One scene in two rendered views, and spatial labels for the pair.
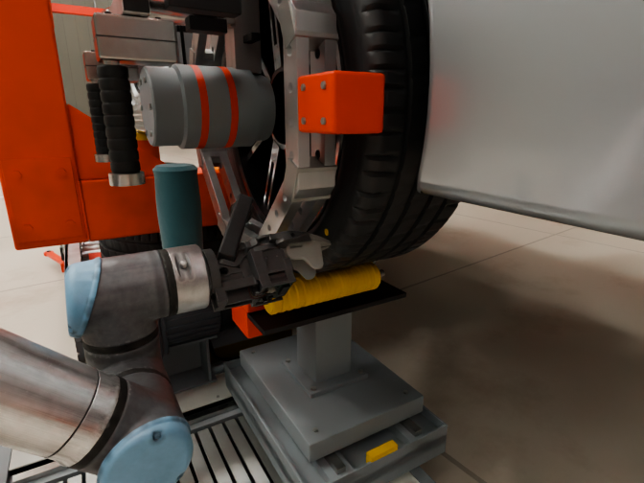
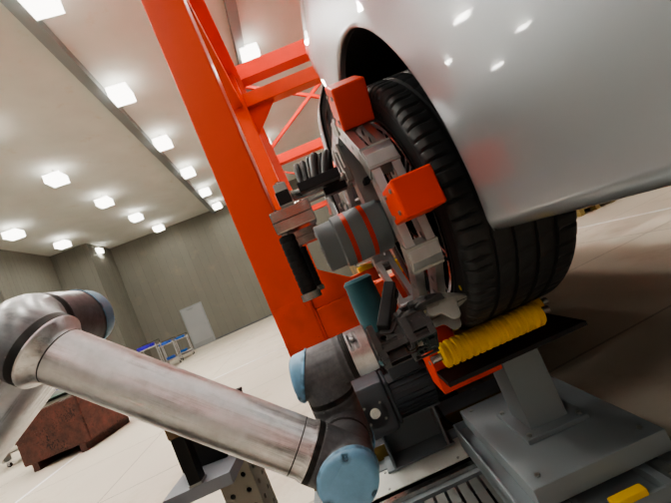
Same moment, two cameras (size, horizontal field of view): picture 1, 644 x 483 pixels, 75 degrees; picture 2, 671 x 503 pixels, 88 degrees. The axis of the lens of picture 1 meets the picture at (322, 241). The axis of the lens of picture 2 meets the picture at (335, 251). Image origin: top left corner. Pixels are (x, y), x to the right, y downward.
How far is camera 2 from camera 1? 18 cm
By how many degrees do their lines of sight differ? 34
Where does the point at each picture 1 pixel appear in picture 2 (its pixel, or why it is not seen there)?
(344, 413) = (567, 456)
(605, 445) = not seen: outside the picture
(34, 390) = (269, 428)
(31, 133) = (284, 289)
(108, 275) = (310, 357)
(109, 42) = (280, 225)
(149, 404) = (341, 437)
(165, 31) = (304, 205)
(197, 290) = (365, 355)
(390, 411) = (623, 450)
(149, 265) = (332, 345)
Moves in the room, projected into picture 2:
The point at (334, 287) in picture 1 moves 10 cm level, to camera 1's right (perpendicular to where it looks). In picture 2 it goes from (498, 332) to (547, 319)
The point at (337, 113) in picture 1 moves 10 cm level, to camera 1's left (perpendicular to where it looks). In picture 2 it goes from (403, 204) to (353, 229)
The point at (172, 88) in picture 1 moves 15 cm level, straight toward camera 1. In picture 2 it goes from (329, 233) to (315, 230)
